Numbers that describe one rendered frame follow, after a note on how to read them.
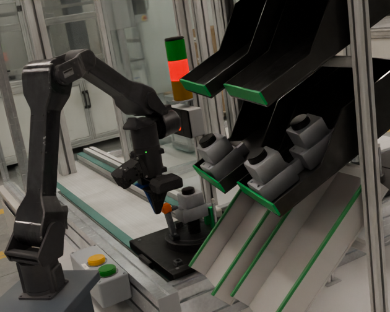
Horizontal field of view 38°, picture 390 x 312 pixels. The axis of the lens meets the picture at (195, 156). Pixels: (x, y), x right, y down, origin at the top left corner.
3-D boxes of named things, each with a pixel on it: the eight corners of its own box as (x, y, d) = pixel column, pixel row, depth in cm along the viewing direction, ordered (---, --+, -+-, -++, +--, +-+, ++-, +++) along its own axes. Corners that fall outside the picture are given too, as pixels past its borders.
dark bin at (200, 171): (225, 194, 94) (201, 160, 91) (199, 175, 106) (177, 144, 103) (353, 93, 97) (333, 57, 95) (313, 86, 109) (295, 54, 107)
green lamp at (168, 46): (173, 61, 140) (169, 41, 138) (164, 60, 144) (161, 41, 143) (190, 57, 142) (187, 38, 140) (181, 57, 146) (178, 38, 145)
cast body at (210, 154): (218, 183, 97) (196, 151, 95) (208, 178, 101) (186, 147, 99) (254, 153, 99) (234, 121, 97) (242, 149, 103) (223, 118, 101)
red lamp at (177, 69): (176, 82, 141) (173, 62, 140) (167, 80, 145) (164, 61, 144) (194, 77, 143) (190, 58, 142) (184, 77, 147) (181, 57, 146)
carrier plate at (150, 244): (174, 283, 117) (173, 274, 116) (130, 248, 137) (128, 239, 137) (269, 246, 127) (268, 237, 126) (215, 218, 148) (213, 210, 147)
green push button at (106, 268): (103, 282, 122) (101, 273, 121) (96, 276, 125) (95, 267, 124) (120, 276, 123) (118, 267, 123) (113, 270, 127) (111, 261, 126)
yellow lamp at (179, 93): (179, 101, 142) (176, 82, 141) (170, 99, 147) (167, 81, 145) (196, 97, 144) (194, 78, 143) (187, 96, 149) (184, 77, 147)
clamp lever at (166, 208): (172, 237, 127) (162, 207, 125) (168, 234, 129) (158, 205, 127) (186, 230, 129) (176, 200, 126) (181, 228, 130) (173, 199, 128)
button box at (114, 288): (103, 309, 121) (97, 283, 119) (73, 275, 139) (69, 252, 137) (133, 297, 124) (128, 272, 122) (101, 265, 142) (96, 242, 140)
